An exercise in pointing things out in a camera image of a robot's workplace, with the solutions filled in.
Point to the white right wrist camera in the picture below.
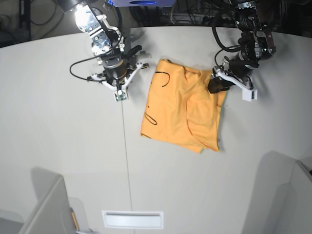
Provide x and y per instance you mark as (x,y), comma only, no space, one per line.
(120,95)

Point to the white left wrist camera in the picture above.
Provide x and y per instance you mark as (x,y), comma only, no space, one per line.
(249,95)

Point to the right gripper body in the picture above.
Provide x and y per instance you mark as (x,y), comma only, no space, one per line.
(118,73)

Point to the purple base unit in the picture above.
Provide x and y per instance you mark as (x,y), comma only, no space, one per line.
(148,3)

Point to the grey box right corner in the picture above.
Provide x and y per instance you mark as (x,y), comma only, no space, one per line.
(301,181)

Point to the black power strip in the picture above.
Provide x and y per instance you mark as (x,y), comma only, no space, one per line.
(199,20)

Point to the grey box left corner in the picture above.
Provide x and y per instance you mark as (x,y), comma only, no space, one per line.
(52,214)

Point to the orange pencil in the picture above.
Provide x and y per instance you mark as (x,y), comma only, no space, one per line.
(74,219)

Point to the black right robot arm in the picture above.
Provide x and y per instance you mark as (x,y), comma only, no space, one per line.
(108,47)

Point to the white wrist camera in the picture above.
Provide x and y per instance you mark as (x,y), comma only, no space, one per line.
(249,95)
(120,95)

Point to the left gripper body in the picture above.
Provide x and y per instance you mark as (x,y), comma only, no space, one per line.
(239,69)

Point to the grey box corner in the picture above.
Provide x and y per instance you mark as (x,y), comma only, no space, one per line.
(52,214)
(301,181)

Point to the orange yellow T-shirt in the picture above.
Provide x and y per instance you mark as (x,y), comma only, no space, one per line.
(180,109)

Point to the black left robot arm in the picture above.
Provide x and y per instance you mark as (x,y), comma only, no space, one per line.
(255,20)

